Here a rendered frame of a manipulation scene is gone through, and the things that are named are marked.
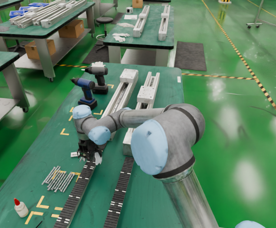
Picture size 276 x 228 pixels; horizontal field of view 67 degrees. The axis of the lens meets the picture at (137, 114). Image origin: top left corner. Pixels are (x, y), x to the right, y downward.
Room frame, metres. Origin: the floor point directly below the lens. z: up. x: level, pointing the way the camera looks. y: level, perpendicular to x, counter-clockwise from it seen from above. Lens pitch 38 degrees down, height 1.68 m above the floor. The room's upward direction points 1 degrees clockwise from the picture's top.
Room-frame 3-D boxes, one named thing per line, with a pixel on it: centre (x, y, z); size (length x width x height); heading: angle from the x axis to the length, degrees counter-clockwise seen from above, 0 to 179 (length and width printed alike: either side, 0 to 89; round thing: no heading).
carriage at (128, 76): (1.53, 0.08, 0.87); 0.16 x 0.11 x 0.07; 169
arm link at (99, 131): (0.63, 0.15, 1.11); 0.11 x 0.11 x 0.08; 43
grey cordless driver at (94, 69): (1.44, 0.34, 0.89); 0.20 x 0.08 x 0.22; 86
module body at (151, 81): (1.25, -0.06, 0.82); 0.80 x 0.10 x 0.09; 169
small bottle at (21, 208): (0.44, 0.48, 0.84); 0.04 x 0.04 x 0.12
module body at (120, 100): (1.29, 0.13, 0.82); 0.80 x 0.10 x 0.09; 169
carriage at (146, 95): (1.25, -0.06, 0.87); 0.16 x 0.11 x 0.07; 169
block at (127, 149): (0.81, 0.01, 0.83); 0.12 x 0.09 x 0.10; 79
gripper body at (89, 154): (0.68, 0.24, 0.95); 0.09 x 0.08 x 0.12; 169
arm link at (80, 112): (0.69, 0.23, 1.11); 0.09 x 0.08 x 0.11; 43
